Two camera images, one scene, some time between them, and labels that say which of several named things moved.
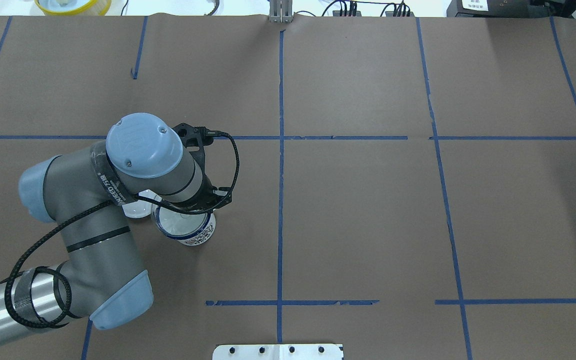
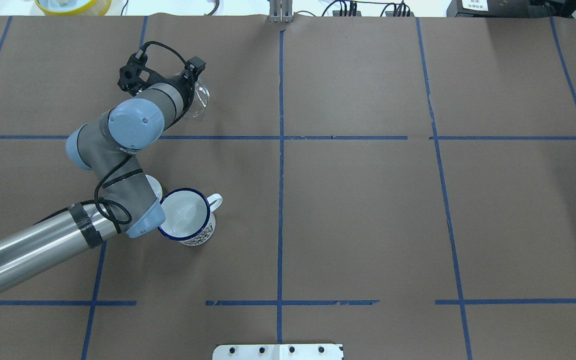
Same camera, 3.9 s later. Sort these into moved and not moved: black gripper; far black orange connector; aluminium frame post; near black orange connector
Moved: black gripper
Not moved: far black orange connector; aluminium frame post; near black orange connector
